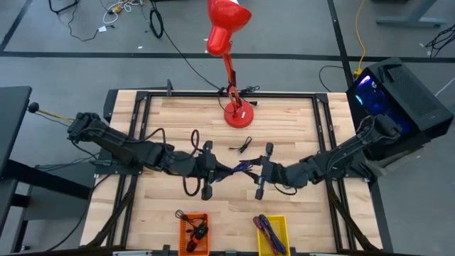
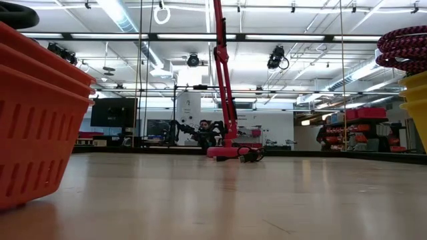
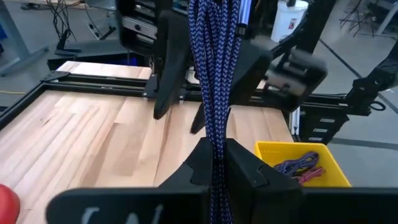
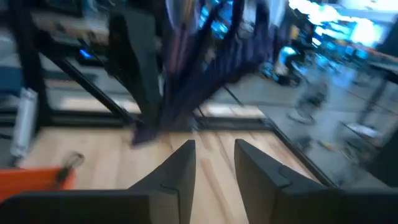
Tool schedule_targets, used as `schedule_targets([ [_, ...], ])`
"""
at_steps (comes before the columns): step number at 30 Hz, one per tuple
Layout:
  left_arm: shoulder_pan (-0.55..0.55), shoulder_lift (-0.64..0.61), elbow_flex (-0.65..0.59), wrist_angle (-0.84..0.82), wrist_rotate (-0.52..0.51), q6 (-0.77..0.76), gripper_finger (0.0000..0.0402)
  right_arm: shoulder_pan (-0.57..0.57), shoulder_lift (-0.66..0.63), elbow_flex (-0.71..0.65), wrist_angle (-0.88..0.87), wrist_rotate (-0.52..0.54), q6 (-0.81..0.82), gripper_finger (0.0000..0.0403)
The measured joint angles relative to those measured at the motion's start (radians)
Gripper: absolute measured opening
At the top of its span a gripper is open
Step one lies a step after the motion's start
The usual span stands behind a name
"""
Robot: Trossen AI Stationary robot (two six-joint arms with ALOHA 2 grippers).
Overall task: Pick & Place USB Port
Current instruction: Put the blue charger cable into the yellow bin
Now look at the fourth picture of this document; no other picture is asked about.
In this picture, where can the black frame post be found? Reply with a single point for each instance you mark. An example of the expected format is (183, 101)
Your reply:
(28, 62)

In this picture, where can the orange slotted plastic basket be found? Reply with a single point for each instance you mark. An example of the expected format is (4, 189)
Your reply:
(31, 182)

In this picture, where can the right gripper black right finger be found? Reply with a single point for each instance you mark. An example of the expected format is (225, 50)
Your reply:
(280, 205)

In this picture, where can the silver metal post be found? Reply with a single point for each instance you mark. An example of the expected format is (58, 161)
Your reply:
(25, 121)

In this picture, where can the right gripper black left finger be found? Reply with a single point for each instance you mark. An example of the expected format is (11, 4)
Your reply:
(161, 205)

